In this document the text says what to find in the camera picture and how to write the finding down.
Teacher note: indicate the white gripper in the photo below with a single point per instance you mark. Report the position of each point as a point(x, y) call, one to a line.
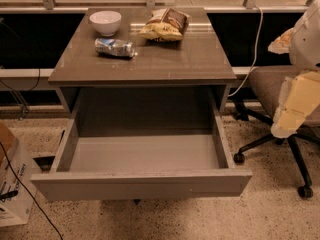
point(306, 42)

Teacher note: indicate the grey top drawer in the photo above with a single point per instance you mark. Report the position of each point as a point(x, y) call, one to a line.
point(143, 143)

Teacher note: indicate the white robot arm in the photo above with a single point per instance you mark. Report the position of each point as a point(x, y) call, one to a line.
point(304, 50)

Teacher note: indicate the grey drawer cabinet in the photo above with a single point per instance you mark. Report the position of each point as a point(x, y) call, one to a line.
point(198, 59)

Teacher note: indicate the grey office chair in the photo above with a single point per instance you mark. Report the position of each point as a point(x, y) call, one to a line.
point(266, 83)

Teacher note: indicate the yellow brown chip bag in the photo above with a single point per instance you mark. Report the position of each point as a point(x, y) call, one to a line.
point(165, 25)

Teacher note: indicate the white ceramic bowl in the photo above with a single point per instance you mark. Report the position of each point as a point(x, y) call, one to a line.
point(106, 23)

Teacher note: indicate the white cardboard box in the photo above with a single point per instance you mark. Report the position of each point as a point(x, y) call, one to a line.
point(16, 168)

